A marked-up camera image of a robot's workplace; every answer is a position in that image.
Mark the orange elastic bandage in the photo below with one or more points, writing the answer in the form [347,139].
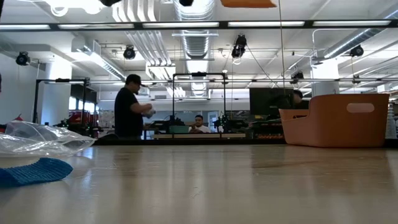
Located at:
[248,3]

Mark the blue elastic bandage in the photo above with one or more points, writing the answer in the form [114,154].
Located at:
[34,172]

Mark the black overhead crossbar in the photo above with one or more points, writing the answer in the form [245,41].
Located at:
[138,25]

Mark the black ceiling spotlight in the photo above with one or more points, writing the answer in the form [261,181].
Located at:
[239,46]
[129,52]
[23,58]
[297,75]
[357,50]

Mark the person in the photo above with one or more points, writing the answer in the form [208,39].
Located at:
[298,99]
[127,109]
[199,127]

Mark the white board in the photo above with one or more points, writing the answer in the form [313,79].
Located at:
[107,118]

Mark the clear plastic bag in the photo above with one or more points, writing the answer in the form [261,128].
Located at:
[40,140]

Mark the background wooden workbench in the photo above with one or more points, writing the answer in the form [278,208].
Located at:
[230,136]

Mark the black monitor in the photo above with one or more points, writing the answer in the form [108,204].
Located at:
[264,101]

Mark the orange plastic bin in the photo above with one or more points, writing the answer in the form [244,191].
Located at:
[335,127]

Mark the stack of white cups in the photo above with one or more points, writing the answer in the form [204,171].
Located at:
[391,121]

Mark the black background rig frame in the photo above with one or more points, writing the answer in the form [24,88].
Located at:
[62,80]
[199,74]

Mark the silver ribbed ventilation duct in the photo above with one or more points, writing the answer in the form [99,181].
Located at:
[196,46]
[351,40]

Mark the black metal table frame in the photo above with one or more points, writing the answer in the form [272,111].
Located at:
[186,142]

